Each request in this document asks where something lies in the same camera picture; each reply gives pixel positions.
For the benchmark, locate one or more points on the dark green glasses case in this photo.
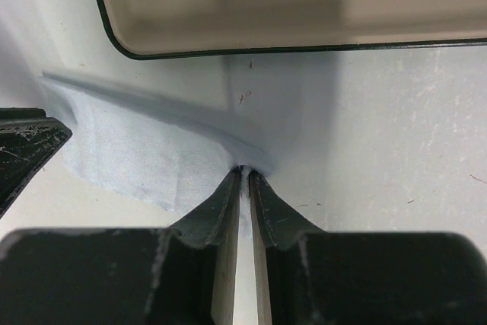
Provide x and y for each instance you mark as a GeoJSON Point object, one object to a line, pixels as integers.
{"type": "Point", "coordinates": [163, 29]}

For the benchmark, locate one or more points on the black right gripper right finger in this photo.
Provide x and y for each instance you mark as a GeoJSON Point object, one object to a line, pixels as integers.
{"type": "Point", "coordinates": [305, 275]}

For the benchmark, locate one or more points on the light blue cleaning cloth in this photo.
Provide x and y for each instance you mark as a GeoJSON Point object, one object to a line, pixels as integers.
{"type": "Point", "coordinates": [171, 143]}

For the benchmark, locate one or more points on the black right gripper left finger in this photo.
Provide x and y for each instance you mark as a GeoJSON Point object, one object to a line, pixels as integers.
{"type": "Point", "coordinates": [181, 274]}

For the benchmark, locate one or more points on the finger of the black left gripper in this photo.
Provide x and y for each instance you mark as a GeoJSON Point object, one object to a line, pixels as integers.
{"type": "Point", "coordinates": [29, 139]}

